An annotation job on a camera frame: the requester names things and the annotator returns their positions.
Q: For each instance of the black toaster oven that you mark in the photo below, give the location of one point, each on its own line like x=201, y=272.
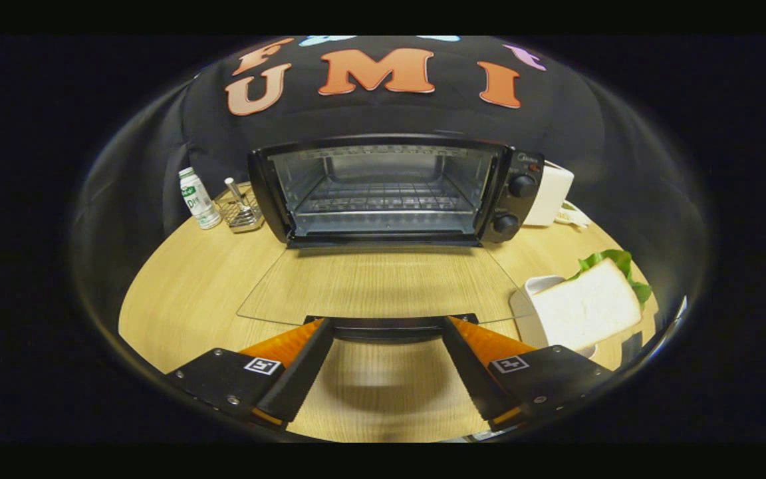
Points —
x=519, y=203

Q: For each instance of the white utensil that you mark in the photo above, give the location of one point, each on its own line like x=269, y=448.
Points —
x=237, y=193

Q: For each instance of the white rectangular plate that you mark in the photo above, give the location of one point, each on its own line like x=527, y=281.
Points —
x=542, y=283

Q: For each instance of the white divided grain dish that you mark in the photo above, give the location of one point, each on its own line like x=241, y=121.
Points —
x=572, y=216

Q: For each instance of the white pop-up toaster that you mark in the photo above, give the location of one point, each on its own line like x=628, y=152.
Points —
x=550, y=193

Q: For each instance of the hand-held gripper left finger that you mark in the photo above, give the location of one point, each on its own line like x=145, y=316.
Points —
x=303, y=372

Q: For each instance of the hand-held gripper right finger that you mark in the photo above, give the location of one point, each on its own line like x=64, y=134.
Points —
x=473, y=369

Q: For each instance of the lettuce sandwich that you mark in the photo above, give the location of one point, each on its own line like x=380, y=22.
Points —
x=586, y=306

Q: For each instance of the white bottle with green label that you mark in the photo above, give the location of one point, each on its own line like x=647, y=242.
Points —
x=198, y=199

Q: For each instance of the black backdrop cloth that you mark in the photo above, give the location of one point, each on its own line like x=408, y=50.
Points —
x=423, y=113

